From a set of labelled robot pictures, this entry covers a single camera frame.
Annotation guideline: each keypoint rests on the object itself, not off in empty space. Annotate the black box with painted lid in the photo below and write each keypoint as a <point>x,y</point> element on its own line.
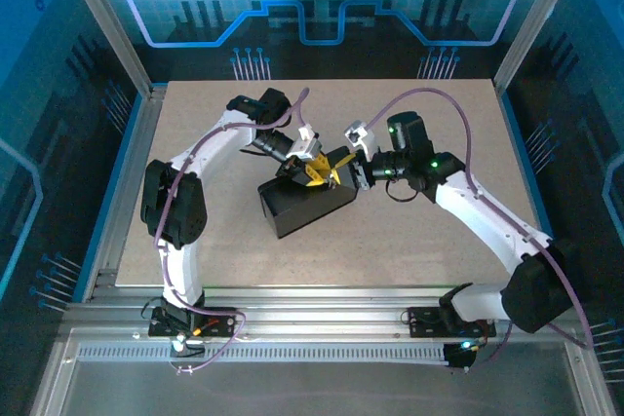
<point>302,211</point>

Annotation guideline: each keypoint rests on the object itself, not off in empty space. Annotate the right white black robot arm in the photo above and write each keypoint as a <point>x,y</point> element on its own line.
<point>487,226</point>

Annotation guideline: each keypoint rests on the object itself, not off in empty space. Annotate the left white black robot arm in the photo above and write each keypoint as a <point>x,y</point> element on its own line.
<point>178,211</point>

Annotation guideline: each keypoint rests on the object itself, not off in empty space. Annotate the black electronics box with leds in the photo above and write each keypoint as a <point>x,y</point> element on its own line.
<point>458,355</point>

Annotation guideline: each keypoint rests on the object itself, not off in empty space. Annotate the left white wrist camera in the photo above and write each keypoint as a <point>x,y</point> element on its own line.
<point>304,143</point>

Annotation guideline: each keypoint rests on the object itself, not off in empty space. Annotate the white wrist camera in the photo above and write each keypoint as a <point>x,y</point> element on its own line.
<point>361,136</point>
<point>304,143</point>

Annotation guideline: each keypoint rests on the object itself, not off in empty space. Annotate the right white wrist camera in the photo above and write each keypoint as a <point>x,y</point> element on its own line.
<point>361,136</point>

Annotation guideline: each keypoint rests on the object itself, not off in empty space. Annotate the aluminium side rail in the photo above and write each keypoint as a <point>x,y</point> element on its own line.
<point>146,114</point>

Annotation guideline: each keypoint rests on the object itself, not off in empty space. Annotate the aluminium frame rail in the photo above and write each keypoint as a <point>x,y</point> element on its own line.
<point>317,311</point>

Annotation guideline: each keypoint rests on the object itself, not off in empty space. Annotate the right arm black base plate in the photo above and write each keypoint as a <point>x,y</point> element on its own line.
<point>424,323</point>

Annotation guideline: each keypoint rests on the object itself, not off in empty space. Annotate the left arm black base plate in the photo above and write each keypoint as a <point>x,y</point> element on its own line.
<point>219,323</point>

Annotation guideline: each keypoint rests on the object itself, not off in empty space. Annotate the aluminium corner post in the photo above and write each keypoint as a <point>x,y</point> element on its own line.
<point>536,21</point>
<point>107,21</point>

